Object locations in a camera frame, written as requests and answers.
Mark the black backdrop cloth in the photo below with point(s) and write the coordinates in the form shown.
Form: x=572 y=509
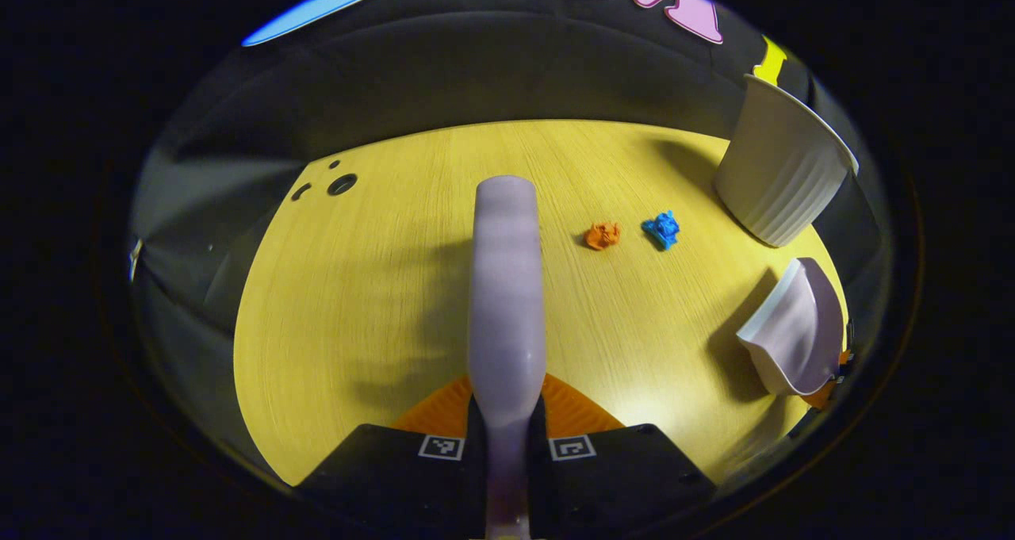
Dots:
x=476 y=72

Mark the yellow wooden desktop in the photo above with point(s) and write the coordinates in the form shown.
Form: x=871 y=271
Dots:
x=381 y=286

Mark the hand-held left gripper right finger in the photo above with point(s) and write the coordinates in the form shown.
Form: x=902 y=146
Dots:
x=618 y=484

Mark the silver cloth clip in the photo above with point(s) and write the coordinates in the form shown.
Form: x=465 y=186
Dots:
x=135 y=258

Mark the white ribbed garbage bin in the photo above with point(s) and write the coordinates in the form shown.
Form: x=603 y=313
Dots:
x=777 y=175

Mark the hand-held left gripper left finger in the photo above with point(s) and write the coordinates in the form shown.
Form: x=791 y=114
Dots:
x=396 y=484

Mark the orange paper scrap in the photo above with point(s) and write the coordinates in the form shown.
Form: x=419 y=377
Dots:
x=603 y=236

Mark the pink dustpan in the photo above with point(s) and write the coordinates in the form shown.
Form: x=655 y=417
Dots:
x=797 y=326

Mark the blue paper scrap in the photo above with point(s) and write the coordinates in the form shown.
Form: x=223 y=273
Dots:
x=661 y=229

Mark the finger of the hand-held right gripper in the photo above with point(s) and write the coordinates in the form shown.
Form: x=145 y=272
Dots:
x=823 y=396

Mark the small pink broom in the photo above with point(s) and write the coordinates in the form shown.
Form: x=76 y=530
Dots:
x=507 y=286

